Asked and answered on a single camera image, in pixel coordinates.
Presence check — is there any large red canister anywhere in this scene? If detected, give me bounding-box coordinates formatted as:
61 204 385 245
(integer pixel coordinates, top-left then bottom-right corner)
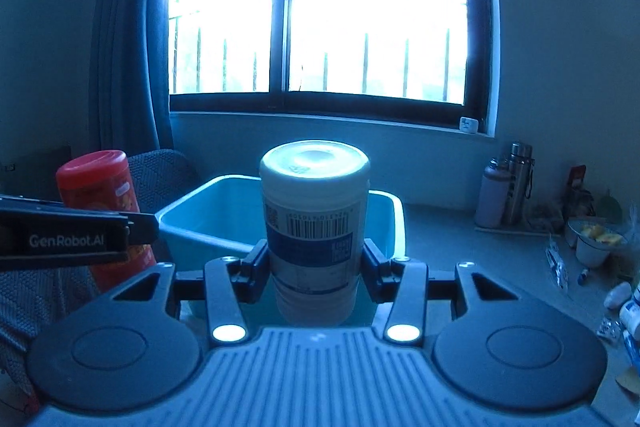
55 150 156 291

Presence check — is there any white blue label canister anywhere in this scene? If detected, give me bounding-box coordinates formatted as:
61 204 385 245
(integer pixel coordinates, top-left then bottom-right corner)
259 140 370 326

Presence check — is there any white egg-shaped object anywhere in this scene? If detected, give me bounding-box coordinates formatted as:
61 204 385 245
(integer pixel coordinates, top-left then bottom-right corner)
603 282 632 311

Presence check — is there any blue plastic storage bin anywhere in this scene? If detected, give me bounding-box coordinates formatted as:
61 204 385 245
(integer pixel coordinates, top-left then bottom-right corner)
153 174 406 270

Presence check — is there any dark blue curtain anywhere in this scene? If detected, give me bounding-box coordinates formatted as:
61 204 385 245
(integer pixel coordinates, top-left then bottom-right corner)
88 0 174 156

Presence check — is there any steel thermos bottle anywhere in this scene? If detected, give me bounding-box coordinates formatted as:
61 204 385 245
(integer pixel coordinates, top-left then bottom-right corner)
502 142 535 225

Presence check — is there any white cup on windowsill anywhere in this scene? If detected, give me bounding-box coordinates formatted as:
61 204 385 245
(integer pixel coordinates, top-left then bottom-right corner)
459 117 480 134

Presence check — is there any white ribbed bowl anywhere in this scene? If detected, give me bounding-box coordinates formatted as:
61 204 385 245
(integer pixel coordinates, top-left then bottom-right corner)
576 225 627 269

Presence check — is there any white medicine bottle lying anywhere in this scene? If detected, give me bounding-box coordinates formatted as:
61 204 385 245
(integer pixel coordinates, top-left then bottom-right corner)
620 287 640 343

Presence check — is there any red box by wall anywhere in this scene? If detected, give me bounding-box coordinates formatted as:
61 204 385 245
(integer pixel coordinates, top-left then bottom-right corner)
562 165 587 219

